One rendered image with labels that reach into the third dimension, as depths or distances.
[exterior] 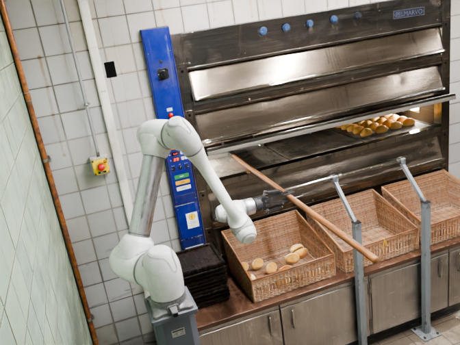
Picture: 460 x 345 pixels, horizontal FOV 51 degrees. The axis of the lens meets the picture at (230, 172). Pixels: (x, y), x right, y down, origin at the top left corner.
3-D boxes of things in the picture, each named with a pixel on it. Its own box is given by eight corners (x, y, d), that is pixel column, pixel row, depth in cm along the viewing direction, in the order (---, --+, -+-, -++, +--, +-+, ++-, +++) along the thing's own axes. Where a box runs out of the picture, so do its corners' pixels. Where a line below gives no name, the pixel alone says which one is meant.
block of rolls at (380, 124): (322, 123, 402) (321, 116, 400) (371, 111, 414) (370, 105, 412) (363, 137, 346) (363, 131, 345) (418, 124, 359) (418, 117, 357)
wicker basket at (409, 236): (306, 243, 335) (302, 207, 326) (374, 222, 351) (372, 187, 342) (344, 275, 291) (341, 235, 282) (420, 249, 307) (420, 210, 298)
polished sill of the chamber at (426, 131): (204, 187, 308) (203, 181, 306) (435, 129, 355) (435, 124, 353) (207, 189, 302) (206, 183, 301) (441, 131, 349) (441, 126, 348)
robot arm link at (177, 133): (208, 138, 221) (186, 137, 230) (190, 109, 210) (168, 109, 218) (194, 159, 215) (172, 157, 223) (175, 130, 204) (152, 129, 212)
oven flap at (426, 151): (213, 221, 309) (205, 191, 309) (441, 160, 356) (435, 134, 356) (215, 221, 305) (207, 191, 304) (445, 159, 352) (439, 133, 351)
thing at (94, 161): (93, 173, 276) (89, 157, 273) (110, 169, 279) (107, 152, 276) (94, 176, 269) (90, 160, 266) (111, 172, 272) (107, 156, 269)
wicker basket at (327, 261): (224, 267, 319) (219, 230, 310) (300, 244, 335) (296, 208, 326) (253, 304, 275) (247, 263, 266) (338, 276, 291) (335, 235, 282)
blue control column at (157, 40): (152, 239, 506) (108, 30, 436) (168, 235, 510) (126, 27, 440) (201, 351, 331) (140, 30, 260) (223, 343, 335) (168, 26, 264)
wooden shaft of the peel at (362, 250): (380, 263, 188) (380, 256, 187) (374, 265, 188) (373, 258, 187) (235, 157, 344) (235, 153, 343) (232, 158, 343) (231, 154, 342)
